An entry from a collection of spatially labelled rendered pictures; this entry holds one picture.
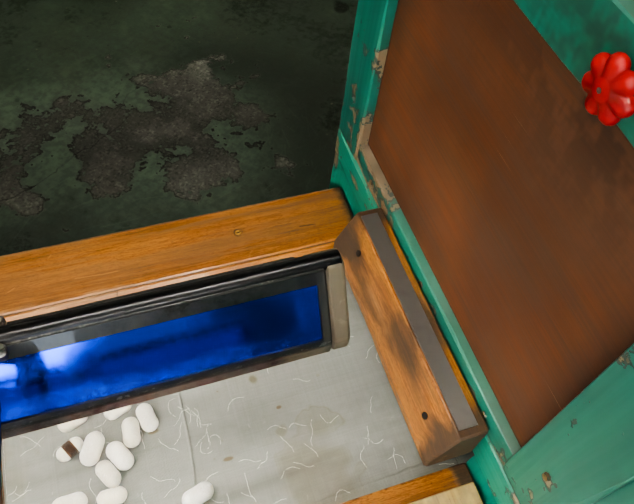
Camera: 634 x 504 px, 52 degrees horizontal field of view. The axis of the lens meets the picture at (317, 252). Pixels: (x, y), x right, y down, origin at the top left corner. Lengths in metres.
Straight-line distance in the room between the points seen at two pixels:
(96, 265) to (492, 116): 0.53
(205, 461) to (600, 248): 0.49
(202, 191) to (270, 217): 1.04
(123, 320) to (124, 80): 1.89
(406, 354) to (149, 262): 0.35
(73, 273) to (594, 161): 0.63
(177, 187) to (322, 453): 1.29
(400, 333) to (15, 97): 1.77
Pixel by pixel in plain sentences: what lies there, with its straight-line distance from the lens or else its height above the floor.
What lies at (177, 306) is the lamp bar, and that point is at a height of 1.11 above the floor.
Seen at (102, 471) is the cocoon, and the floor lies 0.76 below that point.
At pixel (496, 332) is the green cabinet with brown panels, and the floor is 0.94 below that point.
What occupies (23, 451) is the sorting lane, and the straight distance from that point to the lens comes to 0.82.
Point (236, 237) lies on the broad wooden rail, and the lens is 0.89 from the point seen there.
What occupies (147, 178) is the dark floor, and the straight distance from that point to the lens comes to 1.98.
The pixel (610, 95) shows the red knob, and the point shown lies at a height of 1.24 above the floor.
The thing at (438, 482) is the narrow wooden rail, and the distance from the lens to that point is 0.77.
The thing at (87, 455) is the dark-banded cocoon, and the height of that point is 0.76.
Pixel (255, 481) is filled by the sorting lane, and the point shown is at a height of 0.74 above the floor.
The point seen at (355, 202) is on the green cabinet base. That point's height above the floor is 0.78.
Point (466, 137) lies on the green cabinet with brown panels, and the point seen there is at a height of 1.06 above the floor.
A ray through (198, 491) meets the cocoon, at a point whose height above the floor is 0.76.
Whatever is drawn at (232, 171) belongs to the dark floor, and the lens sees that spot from 1.98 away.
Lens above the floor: 1.48
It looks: 55 degrees down
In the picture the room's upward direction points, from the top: 9 degrees clockwise
